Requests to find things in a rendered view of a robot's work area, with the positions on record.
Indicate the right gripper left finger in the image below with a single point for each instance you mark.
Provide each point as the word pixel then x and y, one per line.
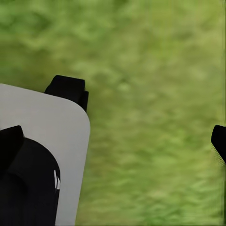
pixel 11 141

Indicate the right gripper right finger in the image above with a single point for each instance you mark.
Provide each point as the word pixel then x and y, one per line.
pixel 218 139

